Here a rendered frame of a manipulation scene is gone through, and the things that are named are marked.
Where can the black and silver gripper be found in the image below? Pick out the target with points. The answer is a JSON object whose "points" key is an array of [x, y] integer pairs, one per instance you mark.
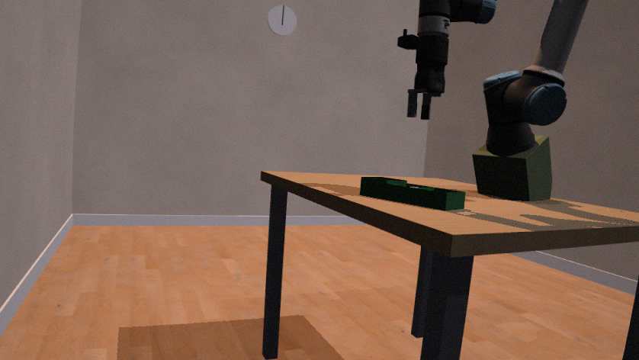
{"points": [[431, 59]]}

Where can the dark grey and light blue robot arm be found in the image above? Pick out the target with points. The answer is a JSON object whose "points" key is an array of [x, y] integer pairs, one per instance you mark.
{"points": [[515, 100]]}

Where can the green rack of bins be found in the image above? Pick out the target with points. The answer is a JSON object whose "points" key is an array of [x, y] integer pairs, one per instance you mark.
{"points": [[400, 191]]}

